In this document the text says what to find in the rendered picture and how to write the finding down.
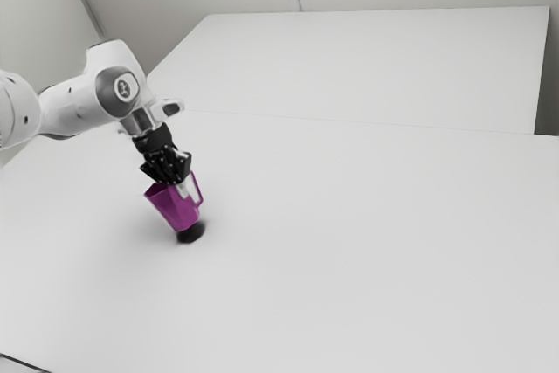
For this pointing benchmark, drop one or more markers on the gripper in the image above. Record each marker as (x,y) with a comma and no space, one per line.
(162,157)

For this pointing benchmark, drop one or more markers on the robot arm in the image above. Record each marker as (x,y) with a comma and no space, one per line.
(65,98)

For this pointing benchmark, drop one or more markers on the purple faceted mug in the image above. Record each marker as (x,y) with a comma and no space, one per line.
(173,210)

